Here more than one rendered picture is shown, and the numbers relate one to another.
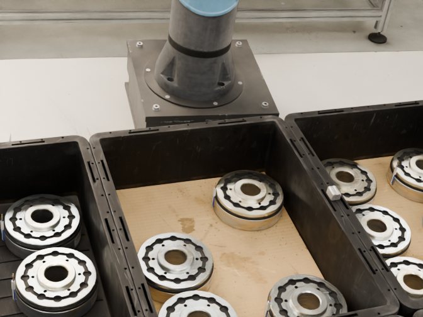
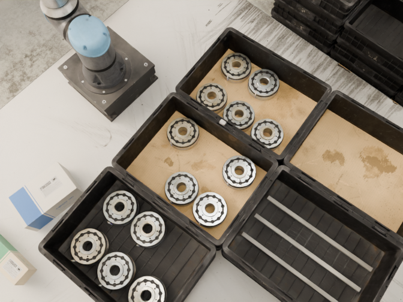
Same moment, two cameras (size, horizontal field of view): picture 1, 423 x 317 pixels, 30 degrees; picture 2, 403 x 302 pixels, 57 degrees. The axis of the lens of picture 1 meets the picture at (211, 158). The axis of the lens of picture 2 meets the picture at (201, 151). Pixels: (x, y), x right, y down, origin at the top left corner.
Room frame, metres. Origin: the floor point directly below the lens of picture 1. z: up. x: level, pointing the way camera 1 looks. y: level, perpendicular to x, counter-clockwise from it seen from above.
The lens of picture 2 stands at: (0.45, 0.08, 1.94)
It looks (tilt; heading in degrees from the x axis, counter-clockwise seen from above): 70 degrees down; 335
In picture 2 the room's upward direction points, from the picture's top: 5 degrees counter-clockwise
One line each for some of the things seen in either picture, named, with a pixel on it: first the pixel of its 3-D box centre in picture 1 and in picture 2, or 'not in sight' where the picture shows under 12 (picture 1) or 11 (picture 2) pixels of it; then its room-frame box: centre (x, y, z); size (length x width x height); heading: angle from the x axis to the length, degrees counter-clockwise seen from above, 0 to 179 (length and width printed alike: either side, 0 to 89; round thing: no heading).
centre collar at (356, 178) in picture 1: (344, 177); (211, 95); (0.95, -0.21, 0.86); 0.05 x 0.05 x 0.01
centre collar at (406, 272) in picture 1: (413, 282); (267, 132); (0.75, -0.29, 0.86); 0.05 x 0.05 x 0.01
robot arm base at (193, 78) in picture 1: (197, 56); (101, 63); (1.26, 0.05, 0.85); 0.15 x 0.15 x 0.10
